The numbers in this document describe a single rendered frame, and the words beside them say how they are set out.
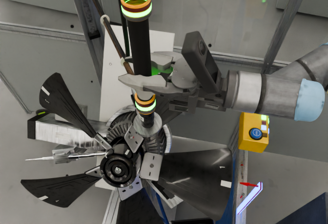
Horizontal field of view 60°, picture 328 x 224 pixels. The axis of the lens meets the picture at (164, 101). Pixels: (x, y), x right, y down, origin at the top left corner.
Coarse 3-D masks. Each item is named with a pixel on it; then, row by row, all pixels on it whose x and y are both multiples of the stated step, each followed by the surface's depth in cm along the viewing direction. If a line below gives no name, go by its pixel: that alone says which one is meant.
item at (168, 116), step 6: (162, 72) 86; (156, 96) 86; (156, 102) 86; (162, 102) 85; (168, 102) 83; (156, 108) 85; (162, 108) 84; (168, 108) 83; (180, 108) 81; (186, 108) 81; (162, 114) 84; (168, 114) 83; (174, 114) 82; (132, 120) 93; (162, 120) 84; (168, 120) 83; (162, 126) 84; (144, 138) 86
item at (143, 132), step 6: (132, 90) 64; (132, 96) 66; (138, 114) 69; (156, 114) 71; (138, 120) 70; (156, 120) 70; (138, 126) 69; (156, 126) 69; (138, 132) 68; (144, 132) 68; (150, 132) 68; (156, 132) 68
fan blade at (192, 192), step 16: (176, 160) 93; (192, 160) 93; (208, 160) 92; (224, 160) 91; (160, 176) 90; (176, 176) 90; (192, 176) 90; (208, 176) 90; (224, 176) 90; (176, 192) 88; (192, 192) 88; (208, 192) 88; (224, 192) 88; (208, 208) 87; (224, 208) 88
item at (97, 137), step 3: (96, 135) 90; (99, 135) 89; (96, 138) 95; (99, 138) 91; (99, 141) 95; (105, 141) 89; (102, 144) 96; (105, 144) 92; (108, 144) 89; (105, 147) 96; (108, 147) 93; (111, 147) 90
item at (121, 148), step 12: (120, 144) 92; (144, 144) 97; (108, 156) 87; (120, 156) 86; (132, 156) 88; (108, 168) 88; (120, 168) 88; (132, 168) 86; (108, 180) 89; (120, 180) 88; (132, 180) 87
